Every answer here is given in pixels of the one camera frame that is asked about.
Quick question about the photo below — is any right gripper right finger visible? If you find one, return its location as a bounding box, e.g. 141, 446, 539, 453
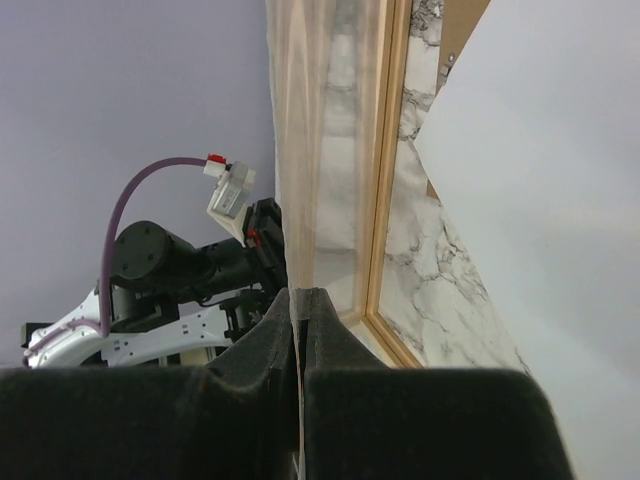
297, 288, 574, 479

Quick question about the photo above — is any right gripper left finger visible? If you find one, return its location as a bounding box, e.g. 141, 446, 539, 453
1, 291, 298, 479

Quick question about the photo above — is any clear acrylic glass pane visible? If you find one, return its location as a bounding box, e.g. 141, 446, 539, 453
266, 1, 404, 322

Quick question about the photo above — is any light wooden picture frame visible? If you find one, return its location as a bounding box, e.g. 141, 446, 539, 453
353, 1, 420, 368

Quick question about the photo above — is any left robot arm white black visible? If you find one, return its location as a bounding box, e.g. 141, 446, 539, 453
22, 198, 287, 369

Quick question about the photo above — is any white photo paper sheet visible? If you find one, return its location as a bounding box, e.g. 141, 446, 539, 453
416, 1, 639, 479

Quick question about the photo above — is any brown cardboard backing board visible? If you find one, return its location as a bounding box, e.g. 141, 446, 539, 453
424, 0, 496, 201

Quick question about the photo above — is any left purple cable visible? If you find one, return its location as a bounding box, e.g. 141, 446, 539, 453
21, 156, 209, 366

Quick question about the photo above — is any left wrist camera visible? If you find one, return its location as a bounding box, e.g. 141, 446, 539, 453
204, 154, 256, 246

